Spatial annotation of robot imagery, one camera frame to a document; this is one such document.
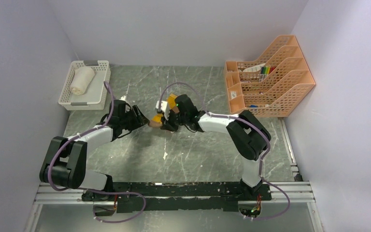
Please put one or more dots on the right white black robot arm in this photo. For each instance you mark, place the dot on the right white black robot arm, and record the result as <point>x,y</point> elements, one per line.
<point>248,135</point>

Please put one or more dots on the orange file organizer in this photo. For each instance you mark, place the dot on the orange file organizer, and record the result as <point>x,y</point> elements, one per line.
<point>281,91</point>

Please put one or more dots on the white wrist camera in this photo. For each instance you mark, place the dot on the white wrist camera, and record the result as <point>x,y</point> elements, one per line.
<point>125,99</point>
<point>163,109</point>

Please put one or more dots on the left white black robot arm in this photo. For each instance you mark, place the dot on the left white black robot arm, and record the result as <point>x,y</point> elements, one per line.
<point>64,165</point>

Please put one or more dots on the brown yellow towel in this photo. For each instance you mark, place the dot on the brown yellow towel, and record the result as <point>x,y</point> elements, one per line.
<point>158,121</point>

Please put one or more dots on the white label card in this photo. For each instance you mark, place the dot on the white label card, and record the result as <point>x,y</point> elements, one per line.
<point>255,68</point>

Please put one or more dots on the cream white towel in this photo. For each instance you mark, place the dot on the cream white towel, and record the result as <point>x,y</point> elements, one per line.
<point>82,78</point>

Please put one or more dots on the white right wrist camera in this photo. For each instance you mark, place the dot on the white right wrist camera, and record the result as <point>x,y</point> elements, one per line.
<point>163,109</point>

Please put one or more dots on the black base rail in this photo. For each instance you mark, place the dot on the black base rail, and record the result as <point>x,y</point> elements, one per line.
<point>151,196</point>

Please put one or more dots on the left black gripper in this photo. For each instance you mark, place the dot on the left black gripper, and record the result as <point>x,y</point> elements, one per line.
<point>139,121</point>

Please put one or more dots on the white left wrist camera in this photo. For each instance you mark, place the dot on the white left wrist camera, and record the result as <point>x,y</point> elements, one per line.
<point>125,99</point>

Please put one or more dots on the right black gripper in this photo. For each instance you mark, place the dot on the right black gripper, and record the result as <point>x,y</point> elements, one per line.
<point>167,124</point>

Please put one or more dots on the coloured marker pens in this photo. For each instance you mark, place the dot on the coloured marker pens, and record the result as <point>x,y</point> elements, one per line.
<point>265,71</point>

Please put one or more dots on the white plastic basket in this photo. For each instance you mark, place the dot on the white plastic basket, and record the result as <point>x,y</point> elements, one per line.
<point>95,95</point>

